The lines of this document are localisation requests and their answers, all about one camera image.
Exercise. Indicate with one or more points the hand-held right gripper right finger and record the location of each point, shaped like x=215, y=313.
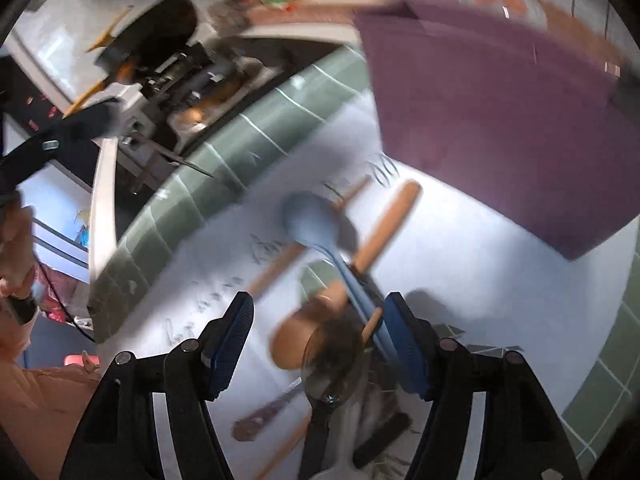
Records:
x=406, y=347

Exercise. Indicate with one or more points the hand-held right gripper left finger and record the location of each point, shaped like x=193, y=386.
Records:
x=231, y=347

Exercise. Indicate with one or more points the wooden spoon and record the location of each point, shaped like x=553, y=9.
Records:
x=387, y=225

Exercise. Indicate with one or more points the blue spoon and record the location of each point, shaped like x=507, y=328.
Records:
x=310, y=220

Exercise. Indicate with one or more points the purple box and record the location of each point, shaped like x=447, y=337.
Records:
x=490, y=125

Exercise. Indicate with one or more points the person's left forearm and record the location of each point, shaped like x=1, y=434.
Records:
x=35, y=400

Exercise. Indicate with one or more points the person's left hand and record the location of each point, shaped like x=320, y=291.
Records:
x=16, y=250

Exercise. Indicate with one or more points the dark brown spoon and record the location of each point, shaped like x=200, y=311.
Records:
x=262, y=417

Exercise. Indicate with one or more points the black utensil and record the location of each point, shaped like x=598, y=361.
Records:
x=380, y=440

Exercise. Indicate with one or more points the black wok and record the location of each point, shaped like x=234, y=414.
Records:
x=150, y=25

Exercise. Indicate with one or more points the gas stove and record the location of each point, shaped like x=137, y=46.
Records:
x=200, y=80

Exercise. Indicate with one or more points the pink object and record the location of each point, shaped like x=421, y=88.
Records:
x=80, y=360

